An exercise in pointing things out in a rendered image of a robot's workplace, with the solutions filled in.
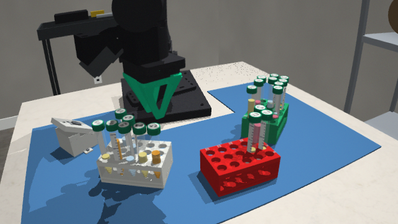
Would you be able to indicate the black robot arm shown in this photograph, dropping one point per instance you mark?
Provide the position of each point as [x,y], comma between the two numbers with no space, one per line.
[138,39]

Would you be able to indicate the green tube rack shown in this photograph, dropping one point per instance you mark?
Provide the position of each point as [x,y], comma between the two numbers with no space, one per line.
[276,125]

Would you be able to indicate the red tube rack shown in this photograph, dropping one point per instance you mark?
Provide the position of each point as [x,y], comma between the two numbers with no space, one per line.
[236,174]

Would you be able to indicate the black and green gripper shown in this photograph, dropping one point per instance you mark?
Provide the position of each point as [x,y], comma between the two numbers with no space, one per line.
[148,79]

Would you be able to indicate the white test tube rack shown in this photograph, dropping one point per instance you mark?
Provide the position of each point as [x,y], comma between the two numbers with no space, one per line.
[138,180]

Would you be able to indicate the blue bench mat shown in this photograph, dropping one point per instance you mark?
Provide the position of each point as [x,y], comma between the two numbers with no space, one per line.
[62,189]

